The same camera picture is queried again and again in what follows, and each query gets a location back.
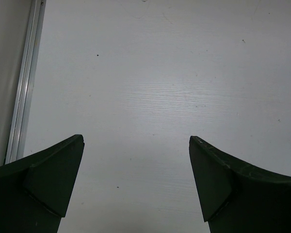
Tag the aluminium table frame rail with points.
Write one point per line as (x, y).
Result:
(21, 112)

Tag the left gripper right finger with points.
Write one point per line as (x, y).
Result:
(236, 196)

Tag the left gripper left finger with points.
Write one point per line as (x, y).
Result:
(35, 191)

